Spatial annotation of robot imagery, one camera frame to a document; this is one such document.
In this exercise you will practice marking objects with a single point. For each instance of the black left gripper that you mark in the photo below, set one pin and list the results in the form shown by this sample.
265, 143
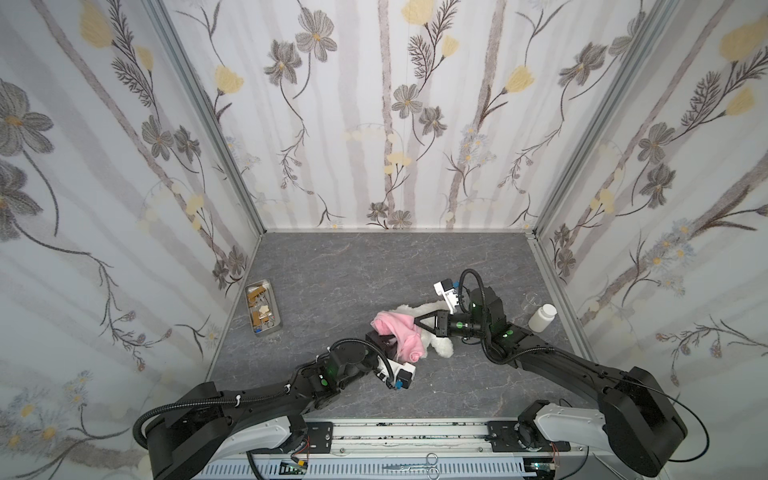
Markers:
387, 349

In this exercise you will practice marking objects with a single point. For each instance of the aluminium mounting rail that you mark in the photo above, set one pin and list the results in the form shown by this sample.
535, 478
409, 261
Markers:
362, 447

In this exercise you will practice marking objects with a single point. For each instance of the pink fleece teddy hoodie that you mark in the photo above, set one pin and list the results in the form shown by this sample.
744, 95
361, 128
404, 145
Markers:
407, 336

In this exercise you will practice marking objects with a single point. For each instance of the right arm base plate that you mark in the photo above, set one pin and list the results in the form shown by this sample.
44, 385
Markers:
518, 437

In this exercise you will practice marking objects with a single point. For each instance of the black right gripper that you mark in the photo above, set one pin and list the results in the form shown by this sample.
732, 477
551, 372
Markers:
441, 324

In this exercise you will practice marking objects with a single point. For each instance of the white plush teddy bear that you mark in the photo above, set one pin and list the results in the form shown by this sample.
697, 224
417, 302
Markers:
443, 347

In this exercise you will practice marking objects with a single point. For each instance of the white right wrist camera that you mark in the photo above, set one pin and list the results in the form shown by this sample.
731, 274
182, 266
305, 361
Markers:
448, 291

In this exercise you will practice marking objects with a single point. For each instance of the clear tray with small parts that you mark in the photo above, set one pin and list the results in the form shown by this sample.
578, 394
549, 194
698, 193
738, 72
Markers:
262, 308

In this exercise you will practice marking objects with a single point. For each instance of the clear plastic measuring cup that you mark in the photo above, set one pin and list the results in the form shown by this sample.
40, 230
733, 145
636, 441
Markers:
530, 303

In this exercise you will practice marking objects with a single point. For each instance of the steel scissors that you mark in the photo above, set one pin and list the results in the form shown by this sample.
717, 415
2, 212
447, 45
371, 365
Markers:
429, 467

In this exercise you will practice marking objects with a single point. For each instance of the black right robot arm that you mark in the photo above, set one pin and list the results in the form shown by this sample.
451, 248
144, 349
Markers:
632, 417

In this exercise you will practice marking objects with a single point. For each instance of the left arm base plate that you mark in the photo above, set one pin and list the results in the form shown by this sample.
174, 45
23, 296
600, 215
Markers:
315, 437

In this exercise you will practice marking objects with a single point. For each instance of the white plastic bottle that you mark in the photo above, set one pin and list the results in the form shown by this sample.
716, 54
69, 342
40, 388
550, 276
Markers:
542, 318

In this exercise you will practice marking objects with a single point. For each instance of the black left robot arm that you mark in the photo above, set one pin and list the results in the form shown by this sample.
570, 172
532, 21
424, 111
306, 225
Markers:
182, 437

